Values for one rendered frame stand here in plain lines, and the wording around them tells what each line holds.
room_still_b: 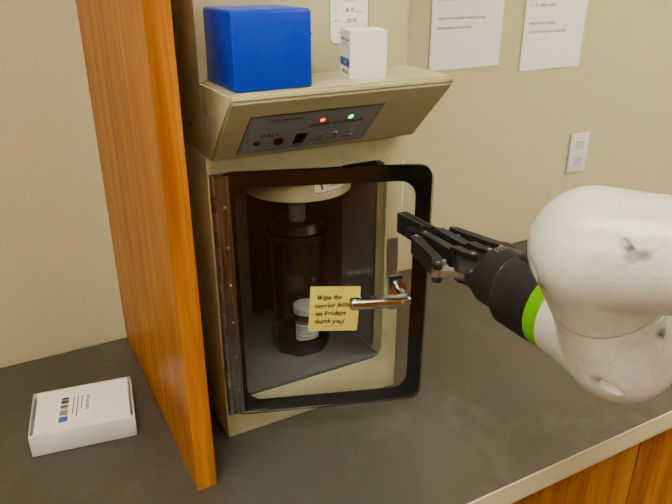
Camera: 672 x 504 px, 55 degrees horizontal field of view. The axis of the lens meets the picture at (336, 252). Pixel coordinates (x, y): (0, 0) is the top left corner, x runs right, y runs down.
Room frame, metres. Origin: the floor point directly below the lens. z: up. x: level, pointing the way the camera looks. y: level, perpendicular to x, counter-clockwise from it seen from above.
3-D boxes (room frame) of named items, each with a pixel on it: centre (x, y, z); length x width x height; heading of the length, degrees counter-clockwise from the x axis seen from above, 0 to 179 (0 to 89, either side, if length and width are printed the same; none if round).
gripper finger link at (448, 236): (0.77, -0.16, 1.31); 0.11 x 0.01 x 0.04; 27
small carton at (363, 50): (0.89, -0.04, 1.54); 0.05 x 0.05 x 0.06; 14
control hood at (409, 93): (0.87, 0.01, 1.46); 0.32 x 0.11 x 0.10; 118
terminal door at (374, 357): (0.86, 0.01, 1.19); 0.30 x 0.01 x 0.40; 98
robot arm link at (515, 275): (0.64, -0.22, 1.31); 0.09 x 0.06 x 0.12; 118
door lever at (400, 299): (0.84, -0.06, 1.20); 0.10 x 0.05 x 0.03; 98
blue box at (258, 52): (0.82, 0.10, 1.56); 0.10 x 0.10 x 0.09; 28
